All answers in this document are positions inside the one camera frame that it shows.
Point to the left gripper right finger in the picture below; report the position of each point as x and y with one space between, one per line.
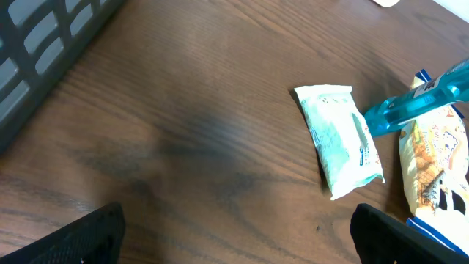
379 238

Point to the blue mouthwash bottle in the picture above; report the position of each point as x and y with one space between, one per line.
393 113

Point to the yellow snack bag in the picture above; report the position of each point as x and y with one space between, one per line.
433 151

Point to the white barcode scanner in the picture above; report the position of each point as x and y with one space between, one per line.
386 3

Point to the grey plastic basket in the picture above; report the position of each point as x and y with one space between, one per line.
40 42

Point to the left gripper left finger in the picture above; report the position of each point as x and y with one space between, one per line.
94 238

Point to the mint wet wipes pack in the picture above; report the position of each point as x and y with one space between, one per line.
342 139

